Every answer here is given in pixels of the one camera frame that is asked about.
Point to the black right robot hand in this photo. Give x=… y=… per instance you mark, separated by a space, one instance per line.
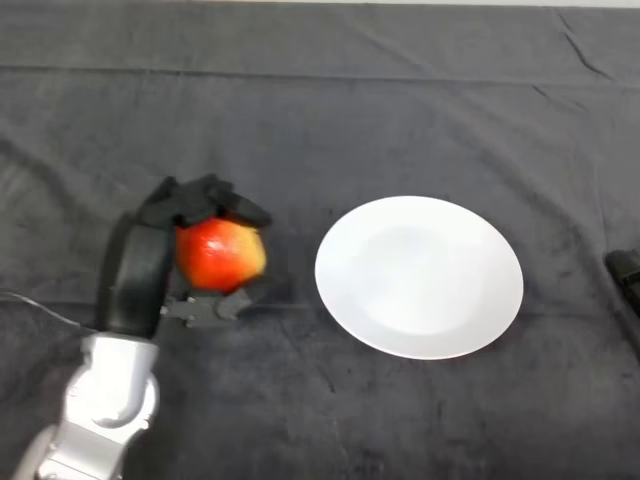
x=628 y=277

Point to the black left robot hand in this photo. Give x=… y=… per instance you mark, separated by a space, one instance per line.
x=137 y=280

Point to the red yellow apple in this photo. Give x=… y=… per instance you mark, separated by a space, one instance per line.
x=220 y=255

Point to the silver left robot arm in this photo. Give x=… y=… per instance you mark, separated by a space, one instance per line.
x=105 y=390

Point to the white round plate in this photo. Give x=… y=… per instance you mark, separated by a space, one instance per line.
x=417 y=277

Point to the black table cloth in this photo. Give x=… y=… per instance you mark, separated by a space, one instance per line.
x=350 y=125

